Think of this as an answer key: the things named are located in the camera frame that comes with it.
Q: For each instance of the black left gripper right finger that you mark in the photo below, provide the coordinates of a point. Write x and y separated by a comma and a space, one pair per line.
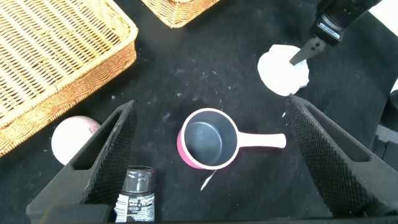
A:
339, 174

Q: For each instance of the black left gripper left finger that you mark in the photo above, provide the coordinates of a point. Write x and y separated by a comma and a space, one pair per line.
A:
93, 177

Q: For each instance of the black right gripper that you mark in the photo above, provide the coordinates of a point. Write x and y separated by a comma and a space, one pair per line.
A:
339, 15

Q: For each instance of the large wicker basket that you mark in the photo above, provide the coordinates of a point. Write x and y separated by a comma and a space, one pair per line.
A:
53, 56

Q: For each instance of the pale purple egg-shaped ball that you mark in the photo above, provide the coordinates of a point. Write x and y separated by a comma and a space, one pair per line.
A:
68, 140

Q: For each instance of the black tube with printed label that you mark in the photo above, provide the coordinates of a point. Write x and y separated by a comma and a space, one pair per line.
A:
136, 194

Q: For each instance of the black tablecloth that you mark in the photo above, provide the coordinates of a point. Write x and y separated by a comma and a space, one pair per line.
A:
217, 56

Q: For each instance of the long white paper sliver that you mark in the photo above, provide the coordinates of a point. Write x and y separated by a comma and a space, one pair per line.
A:
207, 181

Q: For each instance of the pink saucepan with dark inside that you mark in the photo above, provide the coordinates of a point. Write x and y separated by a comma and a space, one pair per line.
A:
203, 138

